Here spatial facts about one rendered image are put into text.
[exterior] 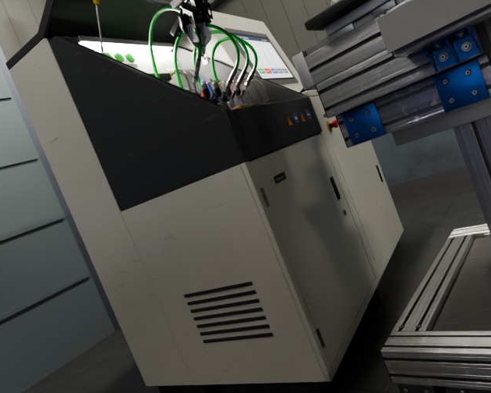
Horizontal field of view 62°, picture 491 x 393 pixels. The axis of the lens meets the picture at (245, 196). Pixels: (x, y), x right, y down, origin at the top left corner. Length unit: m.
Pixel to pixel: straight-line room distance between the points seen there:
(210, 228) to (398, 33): 0.80
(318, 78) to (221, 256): 0.63
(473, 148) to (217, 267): 0.83
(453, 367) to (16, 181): 2.73
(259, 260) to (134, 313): 0.66
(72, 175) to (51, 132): 0.18
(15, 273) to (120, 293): 1.36
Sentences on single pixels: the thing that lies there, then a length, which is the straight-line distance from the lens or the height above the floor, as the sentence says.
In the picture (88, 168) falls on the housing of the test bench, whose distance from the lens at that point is 1.64.
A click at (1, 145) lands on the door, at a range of 3.17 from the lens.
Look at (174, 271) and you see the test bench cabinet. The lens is 1.49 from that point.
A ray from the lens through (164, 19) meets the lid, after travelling 2.04.
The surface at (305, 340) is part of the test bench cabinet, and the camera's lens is 1.34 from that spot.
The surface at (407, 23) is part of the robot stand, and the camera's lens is 0.86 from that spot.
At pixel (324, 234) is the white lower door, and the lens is 1.53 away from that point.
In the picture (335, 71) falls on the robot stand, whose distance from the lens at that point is 1.05.
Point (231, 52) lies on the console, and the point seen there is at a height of 1.30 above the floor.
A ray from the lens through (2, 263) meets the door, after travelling 2.99.
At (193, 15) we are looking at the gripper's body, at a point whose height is 1.27.
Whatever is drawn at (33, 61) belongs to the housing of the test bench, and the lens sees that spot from 1.78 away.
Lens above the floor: 0.79
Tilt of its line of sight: 4 degrees down
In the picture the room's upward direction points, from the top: 22 degrees counter-clockwise
